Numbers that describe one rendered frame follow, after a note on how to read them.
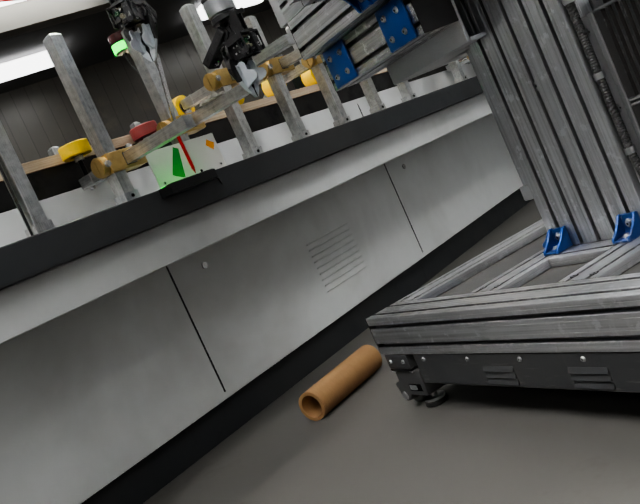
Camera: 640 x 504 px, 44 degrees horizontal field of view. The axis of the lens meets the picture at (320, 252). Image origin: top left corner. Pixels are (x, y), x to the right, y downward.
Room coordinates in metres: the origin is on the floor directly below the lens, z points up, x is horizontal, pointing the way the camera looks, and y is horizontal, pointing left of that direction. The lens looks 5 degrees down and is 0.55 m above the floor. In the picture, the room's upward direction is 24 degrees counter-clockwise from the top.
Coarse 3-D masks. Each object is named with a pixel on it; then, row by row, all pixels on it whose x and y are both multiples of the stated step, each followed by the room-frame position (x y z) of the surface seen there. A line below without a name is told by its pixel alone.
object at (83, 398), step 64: (448, 64) 3.91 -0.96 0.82; (256, 128) 2.69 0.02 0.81; (320, 128) 2.96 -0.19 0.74; (0, 192) 1.92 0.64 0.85; (64, 192) 2.06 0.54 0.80; (384, 192) 3.13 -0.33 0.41; (448, 192) 3.50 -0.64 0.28; (512, 192) 3.98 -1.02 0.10; (192, 256) 2.29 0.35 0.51; (256, 256) 2.49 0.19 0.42; (320, 256) 2.71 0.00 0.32; (384, 256) 2.99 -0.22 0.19; (448, 256) 3.38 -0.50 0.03; (64, 320) 1.93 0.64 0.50; (128, 320) 2.06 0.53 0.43; (192, 320) 2.21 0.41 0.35; (256, 320) 2.39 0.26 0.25; (320, 320) 2.60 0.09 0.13; (0, 384) 1.76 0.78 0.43; (64, 384) 1.87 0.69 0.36; (128, 384) 1.99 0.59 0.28; (192, 384) 2.14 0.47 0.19; (256, 384) 2.34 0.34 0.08; (0, 448) 1.71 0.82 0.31; (64, 448) 1.81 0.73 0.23; (128, 448) 1.93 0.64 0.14; (192, 448) 2.10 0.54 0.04
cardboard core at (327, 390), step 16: (368, 352) 2.16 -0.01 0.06; (336, 368) 2.08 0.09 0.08; (352, 368) 2.08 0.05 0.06; (368, 368) 2.12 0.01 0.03; (320, 384) 2.00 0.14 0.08; (336, 384) 2.01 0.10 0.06; (352, 384) 2.06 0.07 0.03; (304, 400) 2.00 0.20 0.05; (320, 400) 1.95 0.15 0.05; (336, 400) 1.99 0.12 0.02; (320, 416) 1.96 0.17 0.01
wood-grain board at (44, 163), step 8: (384, 72) 3.43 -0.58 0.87; (304, 88) 2.96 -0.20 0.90; (312, 88) 2.99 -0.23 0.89; (272, 96) 2.80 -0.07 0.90; (296, 96) 2.90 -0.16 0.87; (248, 104) 2.69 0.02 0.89; (256, 104) 2.72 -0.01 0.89; (264, 104) 2.75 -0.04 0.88; (224, 112) 2.59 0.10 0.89; (208, 120) 2.52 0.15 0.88; (128, 136) 2.26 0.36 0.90; (120, 144) 2.23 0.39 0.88; (40, 160) 2.03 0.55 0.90; (48, 160) 2.05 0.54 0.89; (56, 160) 2.06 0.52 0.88; (24, 168) 1.99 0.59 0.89; (32, 168) 2.00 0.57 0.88; (40, 168) 2.02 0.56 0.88; (0, 176) 1.93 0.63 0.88
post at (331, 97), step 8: (320, 64) 2.70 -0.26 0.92; (320, 72) 2.69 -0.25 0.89; (320, 80) 2.70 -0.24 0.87; (328, 80) 2.70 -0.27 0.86; (320, 88) 2.71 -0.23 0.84; (328, 88) 2.69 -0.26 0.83; (328, 96) 2.70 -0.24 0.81; (336, 96) 2.71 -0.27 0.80; (328, 104) 2.71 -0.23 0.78; (336, 104) 2.69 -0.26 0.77; (336, 112) 2.70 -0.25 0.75; (344, 112) 2.71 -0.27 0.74; (336, 120) 2.71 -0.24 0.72
